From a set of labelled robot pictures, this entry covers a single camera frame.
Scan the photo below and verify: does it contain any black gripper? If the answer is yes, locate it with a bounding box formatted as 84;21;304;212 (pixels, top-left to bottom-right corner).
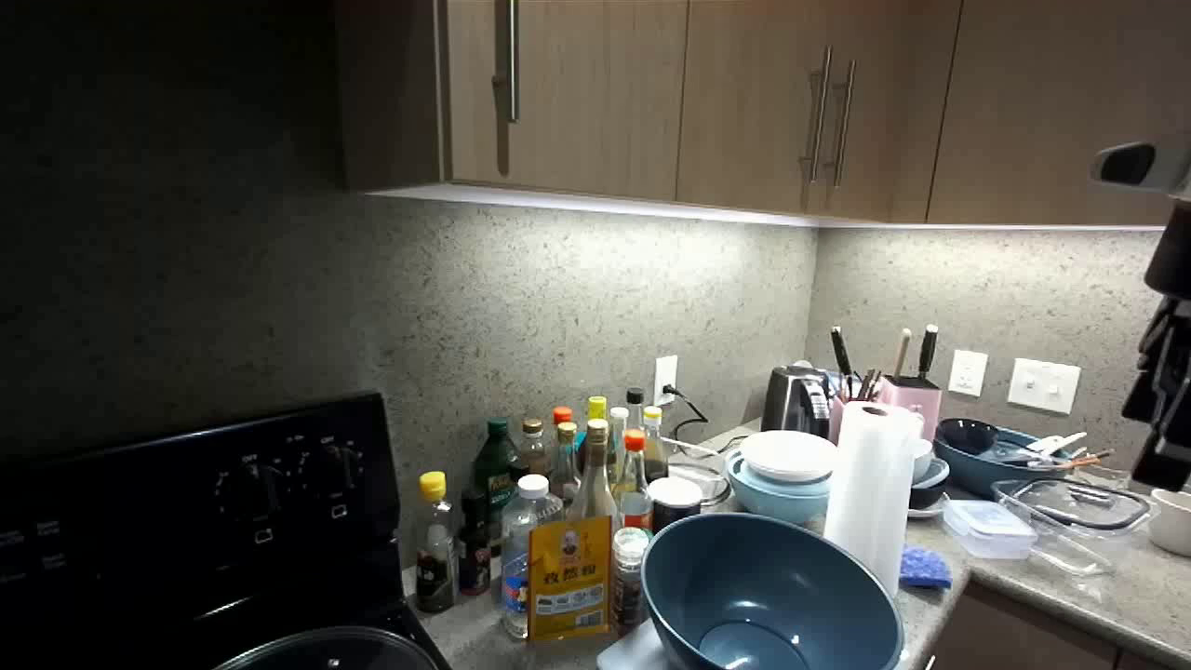
1120;198;1191;494

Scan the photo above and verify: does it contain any blue sponge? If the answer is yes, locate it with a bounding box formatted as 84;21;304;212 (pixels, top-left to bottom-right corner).
897;547;956;594

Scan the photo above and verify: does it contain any white paper towel roll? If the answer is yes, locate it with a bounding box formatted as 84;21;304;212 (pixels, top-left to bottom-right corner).
821;402;925;603

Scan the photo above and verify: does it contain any dark blue bowl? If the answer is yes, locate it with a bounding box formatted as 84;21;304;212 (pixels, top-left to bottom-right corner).
931;415;1071;500

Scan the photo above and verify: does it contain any light blue bowl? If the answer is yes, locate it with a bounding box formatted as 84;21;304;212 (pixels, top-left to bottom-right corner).
723;450;832;532

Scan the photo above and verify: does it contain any large blue bowl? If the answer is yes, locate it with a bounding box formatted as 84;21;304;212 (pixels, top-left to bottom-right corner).
640;508;908;670

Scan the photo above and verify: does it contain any clear glass bowl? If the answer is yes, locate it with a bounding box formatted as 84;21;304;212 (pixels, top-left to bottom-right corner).
666;437;736;502

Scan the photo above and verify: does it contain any white kitchen utensil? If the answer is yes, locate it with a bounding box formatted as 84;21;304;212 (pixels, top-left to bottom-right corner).
1011;428;1106;475

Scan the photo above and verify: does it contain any white cup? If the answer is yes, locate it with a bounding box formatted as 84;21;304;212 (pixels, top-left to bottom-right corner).
1147;485;1191;557

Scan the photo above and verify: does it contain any clear glass tray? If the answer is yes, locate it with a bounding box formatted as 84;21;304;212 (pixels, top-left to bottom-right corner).
988;475;1157;575

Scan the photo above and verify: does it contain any clear plastic container lid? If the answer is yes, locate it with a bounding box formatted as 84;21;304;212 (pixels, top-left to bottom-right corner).
940;494;1039;563

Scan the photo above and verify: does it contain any pink utensil holder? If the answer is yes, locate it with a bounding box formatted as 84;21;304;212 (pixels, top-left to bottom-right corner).
825;372;944;448

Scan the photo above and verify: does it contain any black electric kettle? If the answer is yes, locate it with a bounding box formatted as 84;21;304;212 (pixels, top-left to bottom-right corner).
759;361;838;438

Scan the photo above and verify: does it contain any white round lid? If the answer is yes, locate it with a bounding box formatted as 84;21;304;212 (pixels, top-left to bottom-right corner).
736;428;842;489

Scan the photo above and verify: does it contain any white-lid dark jar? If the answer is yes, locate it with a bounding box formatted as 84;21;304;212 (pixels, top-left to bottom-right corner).
642;474;705;535

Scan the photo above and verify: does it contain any pale-cap condiment bottle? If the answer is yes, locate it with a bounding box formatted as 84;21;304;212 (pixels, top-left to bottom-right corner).
636;402;672;485

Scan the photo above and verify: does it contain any small white-cap spice jar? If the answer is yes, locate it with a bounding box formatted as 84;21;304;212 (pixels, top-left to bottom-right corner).
606;526;650;636

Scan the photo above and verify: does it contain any tall clear glass bottle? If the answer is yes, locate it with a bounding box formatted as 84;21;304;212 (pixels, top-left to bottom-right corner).
578;415;620;520

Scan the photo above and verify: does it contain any white cloth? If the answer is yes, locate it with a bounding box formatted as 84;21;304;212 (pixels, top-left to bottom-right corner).
590;614;681;670

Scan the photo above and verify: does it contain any under-cabinet light strip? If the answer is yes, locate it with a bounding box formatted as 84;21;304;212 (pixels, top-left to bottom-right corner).
368;182;1168;238

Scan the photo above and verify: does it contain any yellow-label oil bottle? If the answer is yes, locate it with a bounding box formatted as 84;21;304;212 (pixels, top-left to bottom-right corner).
526;508;616;649

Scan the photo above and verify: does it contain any brown-cap glass bottle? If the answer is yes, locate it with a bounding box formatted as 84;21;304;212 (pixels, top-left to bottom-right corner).
513;415;549;481

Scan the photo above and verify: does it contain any wooden upper cabinet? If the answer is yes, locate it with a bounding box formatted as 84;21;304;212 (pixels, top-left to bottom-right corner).
331;0;1191;231

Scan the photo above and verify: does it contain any white-cap clear bottle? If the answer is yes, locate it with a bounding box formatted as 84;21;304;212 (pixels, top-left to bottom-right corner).
500;474;567;645

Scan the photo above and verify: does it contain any dark green glass bottle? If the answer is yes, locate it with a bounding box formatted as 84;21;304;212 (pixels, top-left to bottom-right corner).
455;415;521;600

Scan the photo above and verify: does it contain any yellow-cap dark sauce bottle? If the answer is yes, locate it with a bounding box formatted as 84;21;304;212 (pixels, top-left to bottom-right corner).
414;470;460;619

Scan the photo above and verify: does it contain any black frying pan with lid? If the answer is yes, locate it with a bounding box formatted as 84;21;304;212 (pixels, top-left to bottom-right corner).
214;620;446;670

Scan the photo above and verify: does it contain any black electric stove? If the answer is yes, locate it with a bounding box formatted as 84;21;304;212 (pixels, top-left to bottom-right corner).
0;389;455;670

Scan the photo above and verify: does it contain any wide white switch plate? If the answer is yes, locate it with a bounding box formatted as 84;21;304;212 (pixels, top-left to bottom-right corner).
1003;352;1084;415

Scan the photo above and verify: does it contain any small white switch plate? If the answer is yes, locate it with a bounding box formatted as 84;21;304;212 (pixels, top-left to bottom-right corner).
944;347;993;402

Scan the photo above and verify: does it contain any metal cabinet handle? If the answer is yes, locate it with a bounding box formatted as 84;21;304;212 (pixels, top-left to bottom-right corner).
830;57;856;191
800;44;832;187

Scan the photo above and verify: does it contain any black plug cable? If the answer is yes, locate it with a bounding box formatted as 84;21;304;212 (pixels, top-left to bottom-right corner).
661;384;714;438

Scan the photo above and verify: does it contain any white wall outlet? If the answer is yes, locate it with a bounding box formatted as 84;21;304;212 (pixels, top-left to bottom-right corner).
650;352;684;410

